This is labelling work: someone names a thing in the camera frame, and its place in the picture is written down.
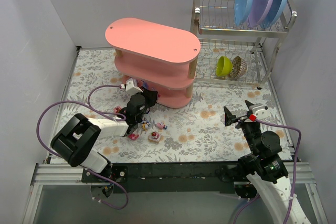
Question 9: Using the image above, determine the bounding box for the purple cable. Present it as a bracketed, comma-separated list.
[230, 119, 302, 224]
[36, 84, 130, 210]

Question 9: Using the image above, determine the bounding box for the yellow blue duck figure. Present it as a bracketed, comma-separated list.
[142, 124, 149, 131]

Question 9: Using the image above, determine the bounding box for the lime green bowl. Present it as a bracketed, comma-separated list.
[216, 56, 233, 77]

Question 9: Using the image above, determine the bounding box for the patterned ceramic bowl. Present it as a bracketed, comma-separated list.
[229, 56, 248, 79]

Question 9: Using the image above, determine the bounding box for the pink lying figure toy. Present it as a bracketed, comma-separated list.
[128, 133, 140, 141]

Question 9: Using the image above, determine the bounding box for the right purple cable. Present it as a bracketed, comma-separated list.
[230, 119, 302, 224]

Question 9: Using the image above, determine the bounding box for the pink flowerpot toy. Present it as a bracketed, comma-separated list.
[114, 106, 122, 113]

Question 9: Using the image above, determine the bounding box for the steel dish rack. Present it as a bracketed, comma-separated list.
[190, 0, 298, 90]

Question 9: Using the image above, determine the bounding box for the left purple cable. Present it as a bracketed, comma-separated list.
[36, 84, 130, 210]

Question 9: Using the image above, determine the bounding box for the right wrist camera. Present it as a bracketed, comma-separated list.
[249, 103, 269, 120]

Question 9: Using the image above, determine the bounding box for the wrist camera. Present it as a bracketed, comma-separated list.
[125, 78, 143, 95]
[249, 103, 269, 120]

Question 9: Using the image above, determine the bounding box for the strawberry cake toy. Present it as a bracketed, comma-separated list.
[148, 131, 161, 144]

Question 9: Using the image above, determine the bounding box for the blue white duck figure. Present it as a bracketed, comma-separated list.
[141, 120, 150, 125]

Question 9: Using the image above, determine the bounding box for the floral table mat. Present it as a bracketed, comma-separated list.
[61, 49, 291, 163]

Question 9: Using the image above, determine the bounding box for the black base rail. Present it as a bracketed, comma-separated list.
[81, 162, 259, 198]

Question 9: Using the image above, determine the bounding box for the purple bunny head toy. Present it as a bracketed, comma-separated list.
[142, 81, 150, 90]

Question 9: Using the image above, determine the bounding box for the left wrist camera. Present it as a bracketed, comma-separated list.
[125, 78, 143, 95]

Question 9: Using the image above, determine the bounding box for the right blue plate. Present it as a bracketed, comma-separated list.
[260, 0, 287, 29]

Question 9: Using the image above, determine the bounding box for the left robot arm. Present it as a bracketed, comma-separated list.
[51, 88, 158, 176]

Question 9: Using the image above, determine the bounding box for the pink three-tier shelf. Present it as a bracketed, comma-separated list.
[105, 18, 201, 109]

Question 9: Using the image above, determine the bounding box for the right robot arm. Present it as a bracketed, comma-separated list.
[224, 101, 310, 223]

